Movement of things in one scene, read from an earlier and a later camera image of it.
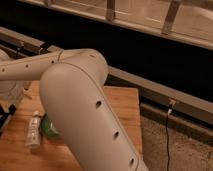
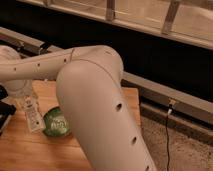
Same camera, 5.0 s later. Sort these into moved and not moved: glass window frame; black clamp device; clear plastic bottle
Moved: clear plastic bottle
Not moved: glass window frame; black clamp device
